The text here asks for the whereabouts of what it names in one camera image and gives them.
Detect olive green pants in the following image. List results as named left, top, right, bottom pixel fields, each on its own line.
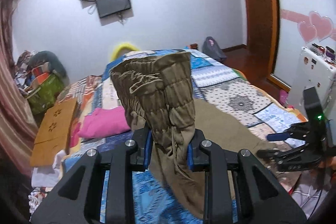
left=110, top=52, right=270, bottom=218

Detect pink folded cloth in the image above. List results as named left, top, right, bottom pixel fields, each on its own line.
left=78, top=106, right=130, bottom=139

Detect white cabinet with stickers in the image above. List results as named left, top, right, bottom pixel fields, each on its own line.
left=287, top=47, right=335, bottom=118

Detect patchwork bedspread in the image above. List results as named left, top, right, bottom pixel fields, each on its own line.
left=62, top=49, right=305, bottom=223

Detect wooden lap table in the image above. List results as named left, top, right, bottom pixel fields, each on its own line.
left=30, top=98, right=77, bottom=167

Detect yellow plush item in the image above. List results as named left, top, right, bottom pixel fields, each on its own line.
left=109, top=43, right=139, bottom=62

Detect grey backpack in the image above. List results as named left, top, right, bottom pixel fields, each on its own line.
left=202, top=36, right=227, bottom=62

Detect green fabric bag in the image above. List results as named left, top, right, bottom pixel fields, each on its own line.
left=26, top=74, right=64, bottom=115

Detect striped pink curtain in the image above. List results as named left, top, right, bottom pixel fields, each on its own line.
left=1, top=0, right=38, bottom=177

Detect grey plush toy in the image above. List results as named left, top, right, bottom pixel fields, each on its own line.
left=28, top=51, right=67, bottom=78

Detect pink heart wall decal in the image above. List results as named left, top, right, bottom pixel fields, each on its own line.
left=280, top=9, right=335, bottom=43

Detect small wall monitor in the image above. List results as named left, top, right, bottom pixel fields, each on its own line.
left=96, top=0, right=131, bottom=18

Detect wooden door frame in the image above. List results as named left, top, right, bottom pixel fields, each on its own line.
left=245, top=0, right=290, bottom=92

